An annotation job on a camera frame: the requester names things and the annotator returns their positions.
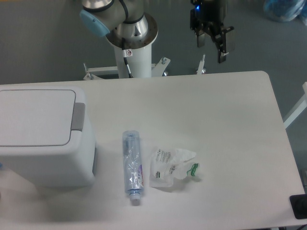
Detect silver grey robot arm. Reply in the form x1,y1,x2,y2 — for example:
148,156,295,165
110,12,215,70
80,0,235,63

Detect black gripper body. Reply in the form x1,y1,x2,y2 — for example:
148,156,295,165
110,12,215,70
190,0,227,36

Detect white table leg bracket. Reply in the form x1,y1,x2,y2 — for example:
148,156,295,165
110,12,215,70
196,54,206,75

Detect crumpled clear plastic bag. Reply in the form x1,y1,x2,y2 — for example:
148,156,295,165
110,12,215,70
149,147,200,188

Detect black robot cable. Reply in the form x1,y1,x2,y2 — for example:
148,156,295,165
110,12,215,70
121,38,133,79

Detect white frame at right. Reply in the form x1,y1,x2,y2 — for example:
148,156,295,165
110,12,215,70
283,82,307,129

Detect clear plastic water bottle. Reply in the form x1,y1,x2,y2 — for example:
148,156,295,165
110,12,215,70
122,130,144,206

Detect black device at table edge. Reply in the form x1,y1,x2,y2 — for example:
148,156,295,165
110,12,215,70
289,194,307,219

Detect blue plastic bag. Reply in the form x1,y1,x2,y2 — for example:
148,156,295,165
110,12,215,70
263,0,307,23

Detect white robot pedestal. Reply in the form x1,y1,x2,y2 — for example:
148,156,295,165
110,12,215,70
83,45,171,81

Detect white trash can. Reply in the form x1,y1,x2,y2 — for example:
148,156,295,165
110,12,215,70
0,85,96,187

